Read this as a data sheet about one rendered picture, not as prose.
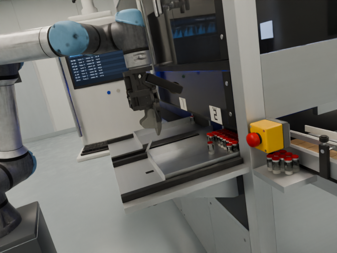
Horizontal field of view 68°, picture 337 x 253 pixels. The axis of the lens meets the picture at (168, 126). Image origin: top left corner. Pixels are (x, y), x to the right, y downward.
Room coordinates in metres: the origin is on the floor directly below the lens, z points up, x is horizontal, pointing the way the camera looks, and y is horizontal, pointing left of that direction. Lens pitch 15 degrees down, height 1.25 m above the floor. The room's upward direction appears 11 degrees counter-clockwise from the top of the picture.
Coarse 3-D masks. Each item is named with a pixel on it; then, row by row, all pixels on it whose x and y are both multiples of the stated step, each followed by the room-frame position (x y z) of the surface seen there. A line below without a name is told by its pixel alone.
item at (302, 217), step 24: (288, 192) 0.73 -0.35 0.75; (312, 192) 0.75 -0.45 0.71; (192, 216) 1.41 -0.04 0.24; (216, 216) 1.02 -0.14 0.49; (288, 216) 0.72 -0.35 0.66; (312, 216) 0.75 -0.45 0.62; (336, 216) 0.78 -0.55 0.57; (216, 240) 1.07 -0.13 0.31; (240, 240) 0.82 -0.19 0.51; (288, 240) 0.72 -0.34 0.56; (312, 240) 0.75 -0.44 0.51; (336, 240) 0.78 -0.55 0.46
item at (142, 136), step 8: (176, 120) 1.33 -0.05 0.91; (184, 120) 1.34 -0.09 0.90; (168, 128) 1.31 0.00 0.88; (176, 128) 1.29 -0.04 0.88; (184, 128) 1.26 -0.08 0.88; (192, 128) 1.23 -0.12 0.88; (200, 128) 1.20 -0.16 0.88; (208, 128) 1.10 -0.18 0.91; (136, 136) 1.17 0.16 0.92; (144, 136) 1.25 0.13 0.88; (152, 136) 1.22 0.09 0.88; (160, 136) 1.20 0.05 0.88; (168, 136) 1.17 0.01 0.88; (176, 136) 1.06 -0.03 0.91; (184, 136) 1.07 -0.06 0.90; (144, 144) 1.02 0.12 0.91; (152, 144) 1.03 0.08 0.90
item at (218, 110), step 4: (212, 108) 0.90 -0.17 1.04; (216, 108) 0.87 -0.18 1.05; (212, 112) 0.90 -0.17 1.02; (220, 112) 0.84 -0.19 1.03; (212, 116) 0.91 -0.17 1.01; (216, 116) 0.88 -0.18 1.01; (220, 116) 0.85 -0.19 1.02; (212, 120) 0.91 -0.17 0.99; (216, 120) 0.88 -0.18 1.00; (220, 120) 0.85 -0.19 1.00
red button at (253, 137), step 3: (249, 135) 0.63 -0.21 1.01; (252, 135) 0.62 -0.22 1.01; (255, 135) 0.62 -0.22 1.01; (246, 138) 0.64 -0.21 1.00; (249, 138) 0.63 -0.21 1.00; (252, 138) 0.62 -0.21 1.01; (255, 138) 0.62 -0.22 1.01; (258, 138) 0.62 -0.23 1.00; (249, 141) 0.63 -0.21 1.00; (252, 141) 0.62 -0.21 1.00; (255, 141) 0.61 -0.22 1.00; (258, 141) 0.61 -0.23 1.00; (249, 144) 0.63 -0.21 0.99; (252, 144) 0.62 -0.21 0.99; (255, 144) 0.61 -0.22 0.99; (258, 144) 0.62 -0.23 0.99; (252, 147) 0.63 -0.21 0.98
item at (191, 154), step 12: (168, 144) 0.96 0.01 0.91; (180, 144) 0.97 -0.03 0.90; (192, 144) 0.99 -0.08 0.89; (204, 144) 0.97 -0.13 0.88; (156, 156) 0.94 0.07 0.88; (168, 156) 0.91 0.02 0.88; (180, 156) 0.89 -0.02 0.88; (192, 156) 0.87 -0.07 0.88; (204, 156) 0.85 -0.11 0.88; (216, 156) 0.83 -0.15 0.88; (228, 156) 0.75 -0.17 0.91; (156, 168) 0.80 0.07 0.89; (168, 168) 0.80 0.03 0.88; (180, 168) 0.78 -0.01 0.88; (192, 168) 0.71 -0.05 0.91
